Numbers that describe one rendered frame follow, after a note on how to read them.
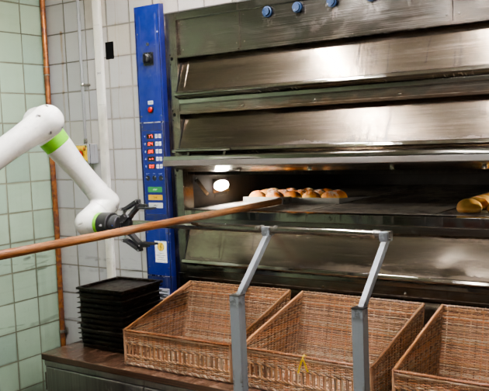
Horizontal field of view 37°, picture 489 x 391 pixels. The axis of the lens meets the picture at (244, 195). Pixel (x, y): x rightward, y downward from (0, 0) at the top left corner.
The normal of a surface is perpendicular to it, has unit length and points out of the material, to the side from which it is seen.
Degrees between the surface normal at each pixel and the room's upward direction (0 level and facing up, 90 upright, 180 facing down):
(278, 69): 70
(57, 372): 91
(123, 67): 90
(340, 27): 90
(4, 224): 90
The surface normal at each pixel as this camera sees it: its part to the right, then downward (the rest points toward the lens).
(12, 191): 0.82, 0.01
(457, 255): -0.55, -0.23
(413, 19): -0.57, 0.09
